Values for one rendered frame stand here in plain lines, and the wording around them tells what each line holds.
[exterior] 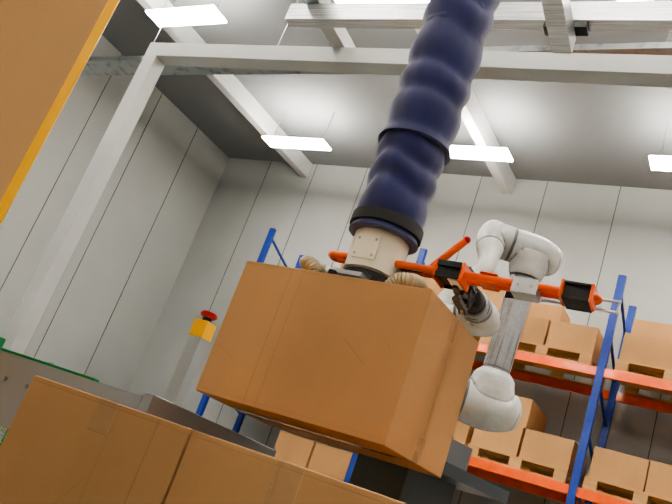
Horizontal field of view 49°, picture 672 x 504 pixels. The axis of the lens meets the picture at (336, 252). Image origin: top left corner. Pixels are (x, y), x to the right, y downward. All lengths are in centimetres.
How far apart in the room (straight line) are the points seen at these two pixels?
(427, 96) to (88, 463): 147
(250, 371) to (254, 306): 19
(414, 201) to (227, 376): 74
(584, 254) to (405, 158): 929
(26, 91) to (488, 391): 207
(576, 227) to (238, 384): 992
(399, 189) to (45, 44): 145
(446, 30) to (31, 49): 175
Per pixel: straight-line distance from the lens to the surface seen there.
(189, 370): 297
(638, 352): 941
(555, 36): 398
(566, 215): 1180
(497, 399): 268
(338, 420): 185
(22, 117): 90
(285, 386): 195
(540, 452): 927
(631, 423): 1053
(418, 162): 226
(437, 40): 246
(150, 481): 134
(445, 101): 236
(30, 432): 153
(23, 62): 91
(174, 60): 585
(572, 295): 199
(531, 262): 283
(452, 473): 248
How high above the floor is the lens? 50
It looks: 18 degrees up
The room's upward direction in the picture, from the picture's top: 20 degrees clockwise
